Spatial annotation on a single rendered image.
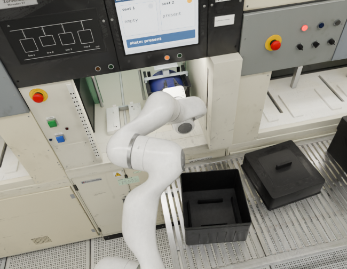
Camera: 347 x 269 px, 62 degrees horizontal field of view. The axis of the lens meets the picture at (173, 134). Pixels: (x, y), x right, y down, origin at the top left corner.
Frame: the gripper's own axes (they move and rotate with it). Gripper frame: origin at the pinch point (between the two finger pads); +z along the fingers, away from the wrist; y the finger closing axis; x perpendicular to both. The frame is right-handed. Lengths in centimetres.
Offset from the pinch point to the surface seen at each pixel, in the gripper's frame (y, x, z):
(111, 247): -57, -119, -21
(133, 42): -14.7, 32.5, -15.1
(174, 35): 0.9, 32.9, -15.3
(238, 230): 14, -31, -65
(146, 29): -9.3, 36.8, -15.2
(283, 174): 45, -33, -43
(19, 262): -122, -119, -17
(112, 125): -34.4, -28.8, 9.5
